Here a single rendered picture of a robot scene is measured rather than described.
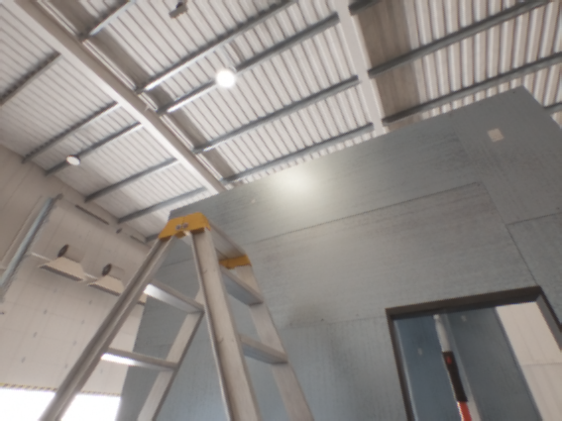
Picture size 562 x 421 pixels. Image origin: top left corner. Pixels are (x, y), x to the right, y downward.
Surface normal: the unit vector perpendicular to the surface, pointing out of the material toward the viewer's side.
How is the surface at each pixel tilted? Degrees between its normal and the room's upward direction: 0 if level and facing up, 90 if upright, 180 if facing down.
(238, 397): 88
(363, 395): 90
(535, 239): 90
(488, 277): 90
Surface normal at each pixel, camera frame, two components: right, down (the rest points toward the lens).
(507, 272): -0.46, -0.52
